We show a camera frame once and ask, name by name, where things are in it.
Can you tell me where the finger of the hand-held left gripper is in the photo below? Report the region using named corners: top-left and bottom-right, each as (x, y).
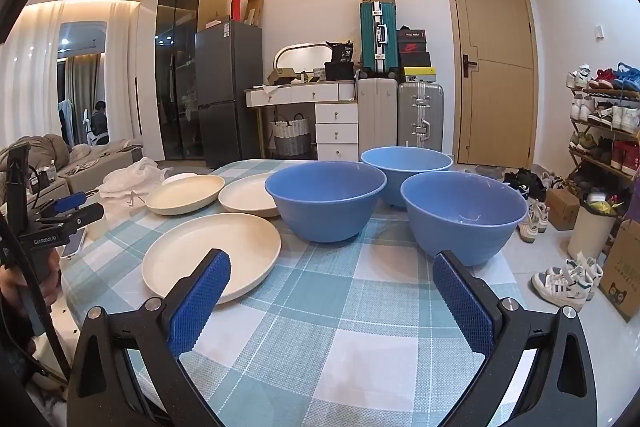
top-left (36, 192), bottom-right (87, 221)
top-left (35, 203), bottom-right (105, 236)

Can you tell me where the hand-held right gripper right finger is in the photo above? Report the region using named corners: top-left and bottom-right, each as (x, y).
top-left (432, 249), bottom-right (596, 427)

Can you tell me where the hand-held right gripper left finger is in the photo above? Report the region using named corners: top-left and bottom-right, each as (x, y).
top-left (66, 248), bottom-right (232, 427)

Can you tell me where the cream plate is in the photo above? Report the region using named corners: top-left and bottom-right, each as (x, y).
top-left (141, 213), bottom-right (282, 306)
top-left (145, 175), bottom-right (226, 216)
top-left (218, 172), bottom-right (281, 219)

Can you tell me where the blue bowl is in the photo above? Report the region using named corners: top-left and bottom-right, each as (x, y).
top-left (400, 171), bottom-right (528, 268)
top-left (360, 147), bottom-right (454, 208)
top-left (264, 161), bottom-right (388, 243)

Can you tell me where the person's left forearm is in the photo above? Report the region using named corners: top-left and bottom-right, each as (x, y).
top-left (0, 302), bottom-right (41, 388)

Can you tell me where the person's left hand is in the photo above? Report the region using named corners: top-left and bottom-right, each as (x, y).
top-left (0, 266), bottom-right (63, 324)

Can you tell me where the smartphone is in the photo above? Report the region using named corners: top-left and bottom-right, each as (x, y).
top-left (60, 227), bottom-right (88, 258)

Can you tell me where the white plastic bag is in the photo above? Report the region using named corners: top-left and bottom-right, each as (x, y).
top-left (100, 157), bottom-right (173, 208)

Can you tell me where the grey sofa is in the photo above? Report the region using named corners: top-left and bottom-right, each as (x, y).
top-left (0, 133), bottom-right (146, 208)

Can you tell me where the white office chair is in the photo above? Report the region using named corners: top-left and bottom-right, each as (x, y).
top-left (82, 109), bottom-right (110, 148)

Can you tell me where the white green sneaker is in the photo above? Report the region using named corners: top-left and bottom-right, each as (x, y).
top-left (560, 252), bottom-right (604, 300)
top-left (531, 269), bottom-right (588, 312)

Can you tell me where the beige sneaker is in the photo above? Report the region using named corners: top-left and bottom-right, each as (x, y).
top-left (517, 207), bottom-right (538, 244)
top-left (527, 199), bottom-right (551, 233)

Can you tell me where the brown curtain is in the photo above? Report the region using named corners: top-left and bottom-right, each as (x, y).
top-left (65, 54), bottom-right (103, 142)

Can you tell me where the teal white checkered tablecloth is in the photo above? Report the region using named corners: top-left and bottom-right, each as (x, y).
top-left (60, 159), bottom-right (526, 427)

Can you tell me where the white sheer curtain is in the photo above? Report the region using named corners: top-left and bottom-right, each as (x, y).
top-left (105, 0), bottom-right (166, 162)
top-left (0, 2), bottom-right (66, 152)

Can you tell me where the small cardboard box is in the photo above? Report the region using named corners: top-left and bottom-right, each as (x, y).
top-left (545, 188), bottom-right (581, 232)

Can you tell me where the pile of dark shoes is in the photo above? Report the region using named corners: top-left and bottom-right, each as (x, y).
top-left (502, 167), bottom-right (566, 208)

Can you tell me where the white trash bin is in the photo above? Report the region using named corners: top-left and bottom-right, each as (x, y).
top-left (567, 194), bottom-right (618, 260)

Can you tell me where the large printed cardboard box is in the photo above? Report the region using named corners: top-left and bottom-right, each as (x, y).
top-left (599, 219), bottom-right (640, 323)

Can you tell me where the black glass cabinet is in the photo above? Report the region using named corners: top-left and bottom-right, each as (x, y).
top-left (154, 0), bottom-right (228, 162)

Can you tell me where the woven laundry basket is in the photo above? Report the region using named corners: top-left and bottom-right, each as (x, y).
top-left (271, 113), bottom-right (312, 156)

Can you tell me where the silver suitcase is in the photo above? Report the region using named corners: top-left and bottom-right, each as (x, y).
top-left (397, 82), bottom-right (444, 152)

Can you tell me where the grey refrigerator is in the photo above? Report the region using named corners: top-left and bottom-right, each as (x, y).
top-left (195, 21), bottom-right (264, 168)

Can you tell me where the beige suitcase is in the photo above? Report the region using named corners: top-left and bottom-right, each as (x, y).
top-left (356, 78), bottom-right (399, 152)

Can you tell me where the metal shoe rack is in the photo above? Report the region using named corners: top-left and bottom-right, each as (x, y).
top-left (567, 84), bottom-right (640, 188)

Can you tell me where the white vanity desk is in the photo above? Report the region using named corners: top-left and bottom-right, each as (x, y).
top-left (245, 82), bottom-right (360, 162)

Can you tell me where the shoe rack with shoes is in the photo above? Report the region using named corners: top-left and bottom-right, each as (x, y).
top-left (566, 63), bottom-right (640, 178)

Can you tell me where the wooden door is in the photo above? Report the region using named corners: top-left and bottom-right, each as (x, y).
top-left (442, 0), bottom-right (535, 166)

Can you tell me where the oval mirror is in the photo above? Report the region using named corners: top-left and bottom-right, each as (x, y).
top-left (274, 42), bottom-right (351, 82)

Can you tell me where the black storage basket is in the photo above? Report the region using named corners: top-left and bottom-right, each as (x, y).
top-left (324, 62), bottom-right (356, 80)

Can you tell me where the teal suitcase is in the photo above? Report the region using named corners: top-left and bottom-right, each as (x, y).
top-left (360, 1), bottom-right (398, 75)

